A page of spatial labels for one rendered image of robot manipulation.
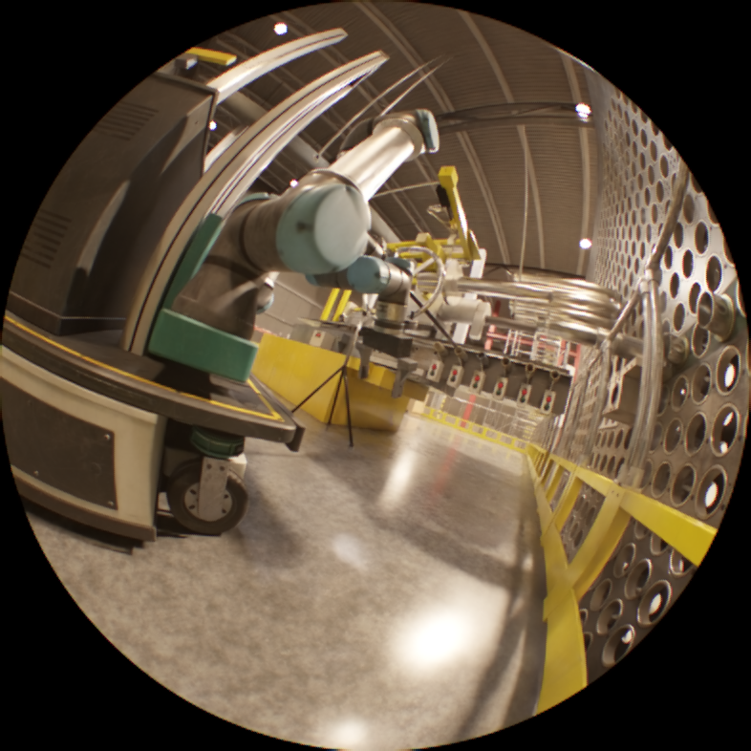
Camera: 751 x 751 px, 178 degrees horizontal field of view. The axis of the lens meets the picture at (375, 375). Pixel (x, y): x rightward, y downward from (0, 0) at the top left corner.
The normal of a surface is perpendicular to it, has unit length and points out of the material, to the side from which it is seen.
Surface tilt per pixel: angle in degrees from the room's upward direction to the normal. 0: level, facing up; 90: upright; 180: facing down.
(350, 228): 98
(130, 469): 90
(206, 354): 90
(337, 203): 97
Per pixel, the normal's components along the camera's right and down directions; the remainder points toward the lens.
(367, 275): -0.51, 0.22
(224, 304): 0.79, -0.06
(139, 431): 0.63, 0.19
